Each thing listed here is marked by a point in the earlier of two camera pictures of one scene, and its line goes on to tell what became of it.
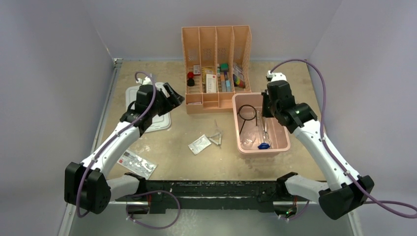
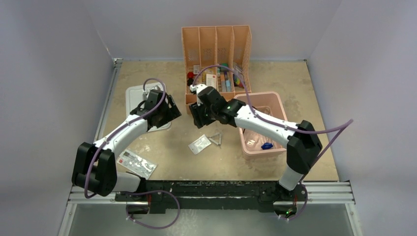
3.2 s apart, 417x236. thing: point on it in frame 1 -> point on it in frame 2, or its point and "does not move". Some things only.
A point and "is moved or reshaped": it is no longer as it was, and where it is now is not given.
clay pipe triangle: [214, 141] does not move
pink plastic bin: [255, 133] does not move
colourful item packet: [238, 78] does not move
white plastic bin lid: [160, 123] does not move
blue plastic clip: [263, 146] is moved or reshaped
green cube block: [224, 67] does not move
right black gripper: [265, 112] -> [200, 120]
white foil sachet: [199, 144] does not move
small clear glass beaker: [248, 141] is moved or reshaped
